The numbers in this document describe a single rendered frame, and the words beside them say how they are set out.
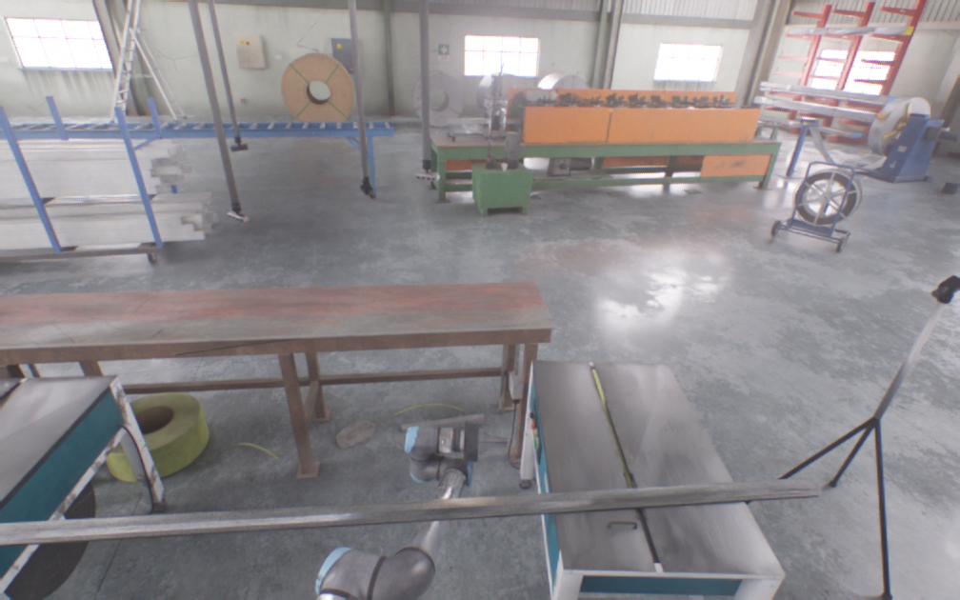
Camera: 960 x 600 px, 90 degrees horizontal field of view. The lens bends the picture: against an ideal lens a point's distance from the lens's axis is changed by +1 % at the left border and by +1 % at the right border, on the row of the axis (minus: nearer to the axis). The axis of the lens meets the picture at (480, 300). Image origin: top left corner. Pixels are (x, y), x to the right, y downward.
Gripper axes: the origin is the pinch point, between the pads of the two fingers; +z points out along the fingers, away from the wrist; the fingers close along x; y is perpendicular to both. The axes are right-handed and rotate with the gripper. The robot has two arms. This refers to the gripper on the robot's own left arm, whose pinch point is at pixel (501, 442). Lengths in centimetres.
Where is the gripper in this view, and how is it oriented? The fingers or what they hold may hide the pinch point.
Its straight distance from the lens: 178.0
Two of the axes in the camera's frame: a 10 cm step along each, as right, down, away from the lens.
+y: 0.2, -1.9, -9.8
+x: 0.3, -9.8, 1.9
